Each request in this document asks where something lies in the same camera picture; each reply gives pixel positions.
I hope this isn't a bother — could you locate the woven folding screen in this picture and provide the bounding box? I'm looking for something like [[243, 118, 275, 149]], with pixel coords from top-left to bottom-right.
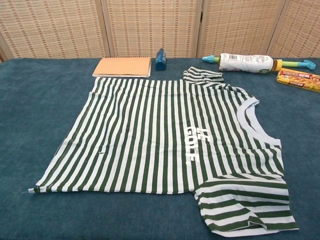
[[0, 0, 320, 63]]

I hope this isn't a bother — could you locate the white labelled bottle brown cap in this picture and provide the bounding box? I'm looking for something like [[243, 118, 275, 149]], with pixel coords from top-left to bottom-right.
[[217, 52, 283, 75]]

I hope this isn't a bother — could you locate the yellow curry box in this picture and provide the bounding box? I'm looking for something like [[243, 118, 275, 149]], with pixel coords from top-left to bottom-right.
[[275, 67, 320, 94]]

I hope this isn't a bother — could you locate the green white striped T-shirt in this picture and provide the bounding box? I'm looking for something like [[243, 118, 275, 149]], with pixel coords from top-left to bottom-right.
[[26, 66, 300, 238]]

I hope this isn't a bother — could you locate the green blue toy water pump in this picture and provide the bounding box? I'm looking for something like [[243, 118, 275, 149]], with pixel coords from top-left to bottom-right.
[[201, 55, 318, 71]]

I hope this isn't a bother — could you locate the small blue bottle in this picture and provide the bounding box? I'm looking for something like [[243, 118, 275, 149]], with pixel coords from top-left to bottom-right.
[[155, 48, 167, 71]]

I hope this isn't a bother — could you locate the orange spiral notebook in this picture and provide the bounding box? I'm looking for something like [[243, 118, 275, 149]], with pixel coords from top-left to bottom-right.
[[91, 56, 153, 79]]

